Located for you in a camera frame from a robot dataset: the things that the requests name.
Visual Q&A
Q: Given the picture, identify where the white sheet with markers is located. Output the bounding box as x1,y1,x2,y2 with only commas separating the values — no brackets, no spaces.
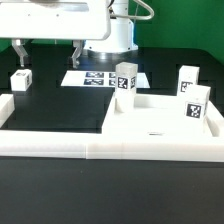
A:
61,70,151,90

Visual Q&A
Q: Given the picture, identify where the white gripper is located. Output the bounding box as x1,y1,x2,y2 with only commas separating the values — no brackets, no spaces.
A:
0,0,111,69

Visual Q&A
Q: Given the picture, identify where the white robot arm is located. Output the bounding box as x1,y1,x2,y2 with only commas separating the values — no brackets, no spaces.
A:
0,0,154,66

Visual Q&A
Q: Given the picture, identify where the white U-shaped obstacle fence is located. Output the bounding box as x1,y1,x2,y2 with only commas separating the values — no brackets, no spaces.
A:
0,93,224,163

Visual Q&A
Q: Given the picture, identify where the white square table top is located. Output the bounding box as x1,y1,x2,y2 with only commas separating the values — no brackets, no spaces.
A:
102,94,224,138

